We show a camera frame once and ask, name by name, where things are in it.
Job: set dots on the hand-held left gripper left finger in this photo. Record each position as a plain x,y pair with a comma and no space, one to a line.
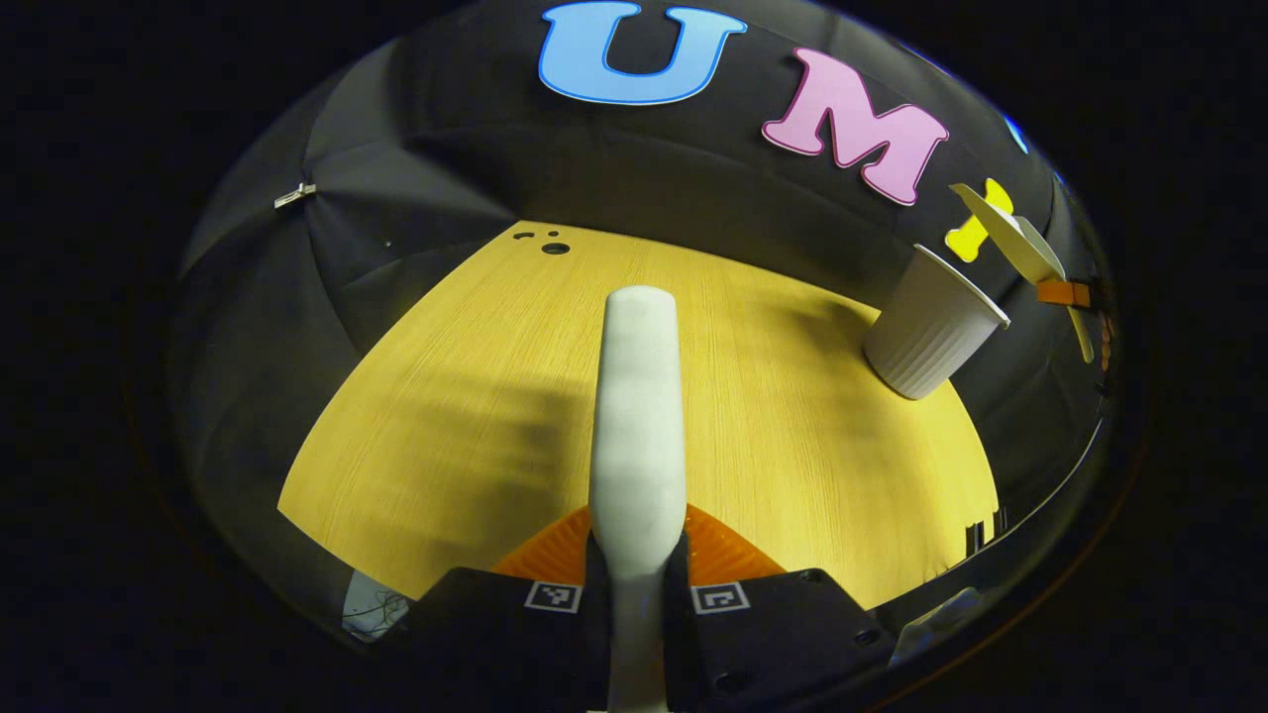
495,634

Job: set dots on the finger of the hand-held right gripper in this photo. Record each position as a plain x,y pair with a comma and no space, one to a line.
1062,293

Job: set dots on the white dustpan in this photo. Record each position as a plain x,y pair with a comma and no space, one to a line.
1020,243

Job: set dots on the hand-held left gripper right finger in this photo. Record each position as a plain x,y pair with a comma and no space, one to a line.
783,634

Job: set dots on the wooden desktop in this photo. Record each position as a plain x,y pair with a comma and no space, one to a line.
475,396

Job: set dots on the white ribbed garbage bin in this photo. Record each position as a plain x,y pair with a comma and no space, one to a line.
926,332

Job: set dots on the silver metal clip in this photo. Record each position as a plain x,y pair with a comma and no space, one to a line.
294,194

